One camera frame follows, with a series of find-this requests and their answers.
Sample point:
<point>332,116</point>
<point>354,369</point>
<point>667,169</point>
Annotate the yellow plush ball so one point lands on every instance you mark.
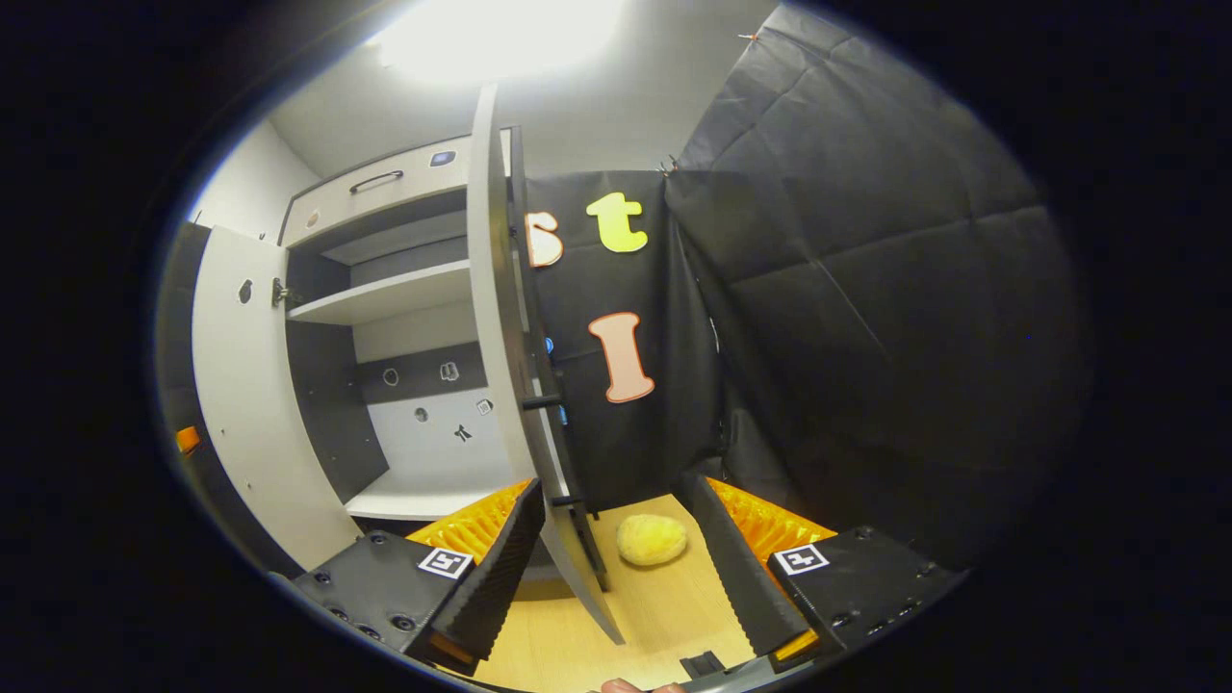
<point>652,539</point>

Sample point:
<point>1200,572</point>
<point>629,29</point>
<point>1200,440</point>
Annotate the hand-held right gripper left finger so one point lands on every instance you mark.
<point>500,568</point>

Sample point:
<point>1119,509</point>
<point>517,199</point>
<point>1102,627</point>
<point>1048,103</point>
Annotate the black backdrop cloth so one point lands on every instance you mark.
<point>866,318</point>

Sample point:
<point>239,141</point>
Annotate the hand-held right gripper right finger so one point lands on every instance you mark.
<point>736,577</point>

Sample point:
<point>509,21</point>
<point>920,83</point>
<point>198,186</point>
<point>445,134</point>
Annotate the large ceiling light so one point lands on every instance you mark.
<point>500,38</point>

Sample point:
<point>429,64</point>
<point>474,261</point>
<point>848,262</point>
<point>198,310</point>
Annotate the grey cabinet drawer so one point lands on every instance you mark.
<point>423,188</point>

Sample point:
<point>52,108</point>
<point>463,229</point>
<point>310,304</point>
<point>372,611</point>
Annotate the grey double-door shoe cabinet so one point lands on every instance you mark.
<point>414,332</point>

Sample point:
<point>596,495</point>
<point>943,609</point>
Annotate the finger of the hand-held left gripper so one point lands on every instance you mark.
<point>188,440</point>

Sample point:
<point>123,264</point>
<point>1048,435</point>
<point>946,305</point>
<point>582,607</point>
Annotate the white cabinet shelf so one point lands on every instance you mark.
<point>385,294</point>

